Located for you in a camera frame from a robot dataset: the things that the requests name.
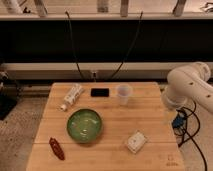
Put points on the translucent white cup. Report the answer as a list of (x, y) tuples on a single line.
[(123, 92)]

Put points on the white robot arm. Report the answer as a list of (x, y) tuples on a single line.
[(189, 82)]

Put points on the green ceramic bowl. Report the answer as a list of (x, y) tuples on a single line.
[(84, 126)]

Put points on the black rectangular phone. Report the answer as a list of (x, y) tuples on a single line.
[(99, 92)]

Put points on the white tube bottle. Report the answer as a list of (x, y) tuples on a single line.
[(72, 95)]

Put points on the blue connector box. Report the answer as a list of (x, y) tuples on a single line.
[(178, 121)]

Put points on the red-brown elongated object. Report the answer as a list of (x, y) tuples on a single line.
[(56, 148)]

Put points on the wall power outlet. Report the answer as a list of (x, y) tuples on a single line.
[(94, 75)]

